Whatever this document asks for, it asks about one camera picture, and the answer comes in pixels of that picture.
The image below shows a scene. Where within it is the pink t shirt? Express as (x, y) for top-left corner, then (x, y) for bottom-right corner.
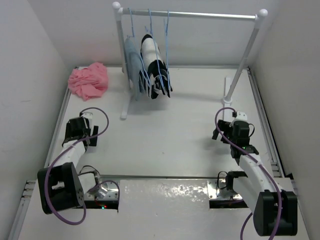
(67, 62), (109, 101)

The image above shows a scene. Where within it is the blue wire hanger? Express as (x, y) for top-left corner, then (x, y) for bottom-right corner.
(127, 8), (151, 93)
(147, 8), (165, 91)
(163, 10), (173, 93)

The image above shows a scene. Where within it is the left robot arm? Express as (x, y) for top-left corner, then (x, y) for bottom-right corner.
(47, 111), (99, 212)

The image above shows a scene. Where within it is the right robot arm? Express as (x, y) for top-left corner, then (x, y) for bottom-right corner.
(212, 119), (298, 238)

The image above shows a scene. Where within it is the light blue denim garment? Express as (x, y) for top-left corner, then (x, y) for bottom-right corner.
(124, 37), (145, 101)

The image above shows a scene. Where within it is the black and white garment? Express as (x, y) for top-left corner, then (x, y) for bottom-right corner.
(140, 34), (173, 99)

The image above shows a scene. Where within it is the white clothes rack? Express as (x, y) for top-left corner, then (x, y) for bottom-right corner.
(112, 1), (268, 120)

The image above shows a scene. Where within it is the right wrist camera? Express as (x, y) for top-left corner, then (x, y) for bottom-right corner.
(232, 111), (248, 122)

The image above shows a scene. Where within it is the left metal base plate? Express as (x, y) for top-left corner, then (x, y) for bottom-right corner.
(86, 181), (119, 201)

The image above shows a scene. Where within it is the metal base plate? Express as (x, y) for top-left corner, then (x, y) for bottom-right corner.
(86, 181), (119, 201)
(207, 178), (243, 201)

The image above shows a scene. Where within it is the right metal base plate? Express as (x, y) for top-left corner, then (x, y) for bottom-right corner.
(207, 178), (243, 201)

